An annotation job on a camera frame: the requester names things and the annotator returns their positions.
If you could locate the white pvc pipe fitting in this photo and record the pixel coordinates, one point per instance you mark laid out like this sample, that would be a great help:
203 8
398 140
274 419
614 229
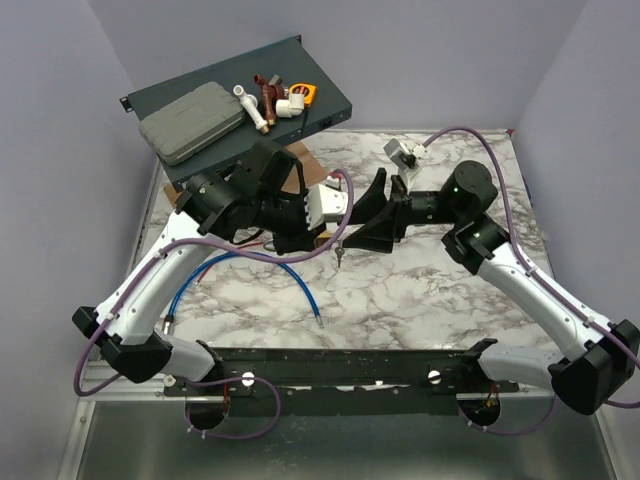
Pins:
251 107

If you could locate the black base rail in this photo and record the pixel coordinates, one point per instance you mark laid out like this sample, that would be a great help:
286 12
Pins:
317 382

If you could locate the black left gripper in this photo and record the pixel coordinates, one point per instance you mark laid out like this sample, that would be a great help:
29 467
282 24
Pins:
302 239

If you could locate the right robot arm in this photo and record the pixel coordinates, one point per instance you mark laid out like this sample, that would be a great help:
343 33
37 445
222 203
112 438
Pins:
592 359

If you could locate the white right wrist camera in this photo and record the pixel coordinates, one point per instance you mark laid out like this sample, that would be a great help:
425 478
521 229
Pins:
408 166

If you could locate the white pvc elbow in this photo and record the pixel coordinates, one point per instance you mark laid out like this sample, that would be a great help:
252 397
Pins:
290 107

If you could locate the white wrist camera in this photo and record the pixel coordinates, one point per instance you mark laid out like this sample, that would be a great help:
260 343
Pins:
408 166
323 205

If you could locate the yellow tape measure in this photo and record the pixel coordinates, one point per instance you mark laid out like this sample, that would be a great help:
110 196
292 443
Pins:
308 91

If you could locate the brass padlock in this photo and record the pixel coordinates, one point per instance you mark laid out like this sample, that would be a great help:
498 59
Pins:
318 241

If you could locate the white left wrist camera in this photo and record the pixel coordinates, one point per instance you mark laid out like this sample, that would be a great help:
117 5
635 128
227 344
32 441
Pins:
323 205

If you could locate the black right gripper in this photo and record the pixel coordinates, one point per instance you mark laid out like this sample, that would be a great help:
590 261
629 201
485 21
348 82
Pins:
379 235

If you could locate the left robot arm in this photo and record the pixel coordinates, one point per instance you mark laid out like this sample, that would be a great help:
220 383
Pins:
256 208

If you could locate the aluminium extrusion rail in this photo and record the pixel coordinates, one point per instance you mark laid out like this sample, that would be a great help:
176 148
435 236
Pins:
122 389

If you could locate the grey plastic tool case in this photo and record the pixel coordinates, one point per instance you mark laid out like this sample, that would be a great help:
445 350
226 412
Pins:
191 123

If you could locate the red cable seal lock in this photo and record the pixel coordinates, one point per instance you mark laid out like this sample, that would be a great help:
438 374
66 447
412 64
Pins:
205 272

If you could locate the wooden board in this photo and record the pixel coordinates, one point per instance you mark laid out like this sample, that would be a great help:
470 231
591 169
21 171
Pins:
313 173

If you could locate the brown pipe valve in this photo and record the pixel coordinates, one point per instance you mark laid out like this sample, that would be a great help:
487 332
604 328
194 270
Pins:
271 90

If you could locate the silver keys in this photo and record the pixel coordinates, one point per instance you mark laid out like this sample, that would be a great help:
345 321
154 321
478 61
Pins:
339 254

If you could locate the dark teal rack shelf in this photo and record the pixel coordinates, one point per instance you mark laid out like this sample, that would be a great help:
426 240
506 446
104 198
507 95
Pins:
287 58

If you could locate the blue cable lock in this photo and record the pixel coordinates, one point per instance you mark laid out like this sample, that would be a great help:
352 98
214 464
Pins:
168 322

